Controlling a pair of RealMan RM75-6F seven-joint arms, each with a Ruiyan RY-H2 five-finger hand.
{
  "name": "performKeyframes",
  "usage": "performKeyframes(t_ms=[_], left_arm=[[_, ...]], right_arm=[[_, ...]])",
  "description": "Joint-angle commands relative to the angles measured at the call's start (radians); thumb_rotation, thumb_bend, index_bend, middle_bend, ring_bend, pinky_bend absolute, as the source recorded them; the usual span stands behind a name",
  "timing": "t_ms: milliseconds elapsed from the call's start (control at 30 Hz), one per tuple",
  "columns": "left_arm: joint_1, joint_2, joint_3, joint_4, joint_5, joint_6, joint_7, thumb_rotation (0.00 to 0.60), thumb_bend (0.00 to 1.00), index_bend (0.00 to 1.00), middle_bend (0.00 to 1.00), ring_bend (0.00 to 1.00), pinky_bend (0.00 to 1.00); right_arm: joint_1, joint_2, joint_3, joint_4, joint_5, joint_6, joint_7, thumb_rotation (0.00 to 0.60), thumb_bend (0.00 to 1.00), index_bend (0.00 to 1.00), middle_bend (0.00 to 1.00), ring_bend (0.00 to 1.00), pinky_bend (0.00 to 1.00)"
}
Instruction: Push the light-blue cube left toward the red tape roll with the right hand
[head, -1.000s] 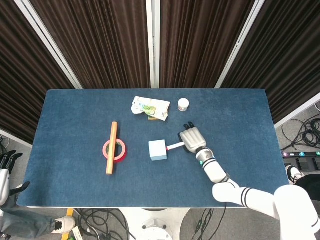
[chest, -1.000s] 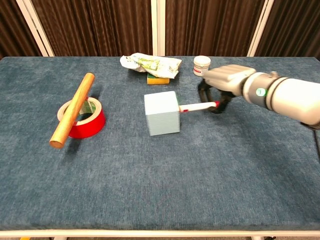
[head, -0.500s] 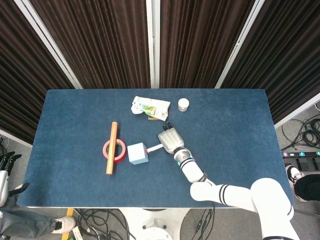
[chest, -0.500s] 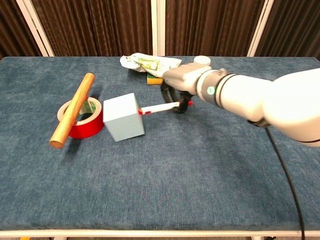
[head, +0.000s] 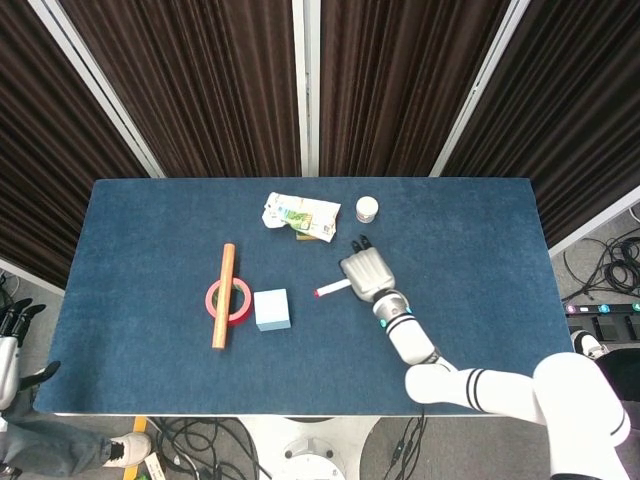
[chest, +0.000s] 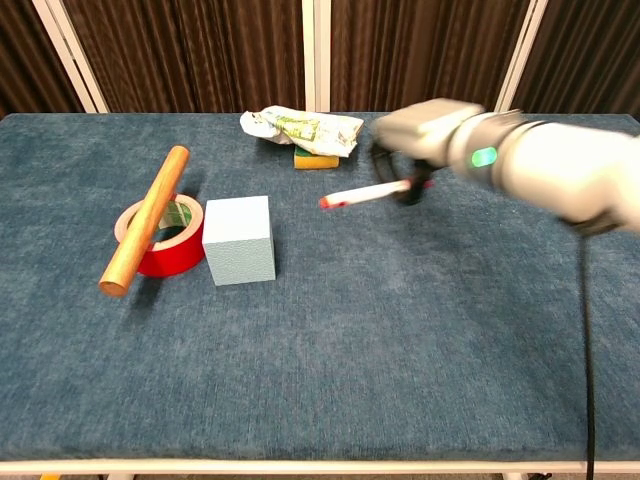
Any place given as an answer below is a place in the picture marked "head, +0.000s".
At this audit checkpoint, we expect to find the light blue cube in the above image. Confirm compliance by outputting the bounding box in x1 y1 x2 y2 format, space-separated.
253 288 293 333

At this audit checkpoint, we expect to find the white sneaker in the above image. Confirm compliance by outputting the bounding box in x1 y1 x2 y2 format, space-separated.
102 431 153 469

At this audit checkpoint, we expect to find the crumpled white printed bag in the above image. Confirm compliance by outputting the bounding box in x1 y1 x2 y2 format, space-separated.
261 191 343 245

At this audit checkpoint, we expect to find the black foot pedal unit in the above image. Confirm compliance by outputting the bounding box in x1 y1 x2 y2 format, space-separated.
562 301 640 347

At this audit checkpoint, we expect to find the blue table cloth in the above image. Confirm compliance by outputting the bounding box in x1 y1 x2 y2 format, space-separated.
33 177 575 416

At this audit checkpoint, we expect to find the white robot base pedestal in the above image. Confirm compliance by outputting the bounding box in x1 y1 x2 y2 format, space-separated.
238 416 382 480

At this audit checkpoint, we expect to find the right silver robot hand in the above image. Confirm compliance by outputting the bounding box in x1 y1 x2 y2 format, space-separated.
337 234 397 304

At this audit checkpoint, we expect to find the wooden rolling rod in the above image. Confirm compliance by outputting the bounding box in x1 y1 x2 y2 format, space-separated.
210 243 237 351

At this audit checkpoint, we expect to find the black floor cable bundle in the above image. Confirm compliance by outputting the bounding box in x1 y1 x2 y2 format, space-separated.
562 233 640 304
144 416 274 480

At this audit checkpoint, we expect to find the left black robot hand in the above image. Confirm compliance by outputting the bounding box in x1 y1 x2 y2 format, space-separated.
0 298 47 339

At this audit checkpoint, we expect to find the brown folding screen panel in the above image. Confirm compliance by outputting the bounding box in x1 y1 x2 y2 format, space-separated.
29 0 307 179
0 0 166 291
305 0 526 179
432 0 640 259

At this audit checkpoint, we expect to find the small white lidded jar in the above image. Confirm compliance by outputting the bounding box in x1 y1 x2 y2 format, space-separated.
355 196 380 222

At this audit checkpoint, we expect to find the person leg in jeans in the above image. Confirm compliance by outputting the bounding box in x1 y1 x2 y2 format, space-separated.
0 413 115 480

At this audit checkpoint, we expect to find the black cable with connector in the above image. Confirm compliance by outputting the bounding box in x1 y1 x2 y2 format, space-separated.
383 405 427 480

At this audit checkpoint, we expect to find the red tape roll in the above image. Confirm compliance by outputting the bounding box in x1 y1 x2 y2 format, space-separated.
205 278 251 329

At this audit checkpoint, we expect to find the white marker with red cap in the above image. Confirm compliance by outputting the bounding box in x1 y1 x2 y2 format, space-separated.
313 279 349 300

